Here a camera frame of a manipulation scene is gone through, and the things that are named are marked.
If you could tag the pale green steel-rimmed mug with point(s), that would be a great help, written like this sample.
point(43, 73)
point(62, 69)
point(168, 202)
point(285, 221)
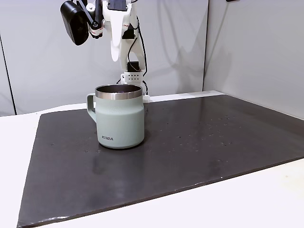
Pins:
point(120, 118)

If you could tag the black table mat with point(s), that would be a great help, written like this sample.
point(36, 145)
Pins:
point(166, 154)

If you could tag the black oval camera box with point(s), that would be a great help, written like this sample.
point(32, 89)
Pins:
point(74, 23)

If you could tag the black object on wall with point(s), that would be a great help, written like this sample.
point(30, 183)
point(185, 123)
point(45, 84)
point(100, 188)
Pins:
point(231, 0)

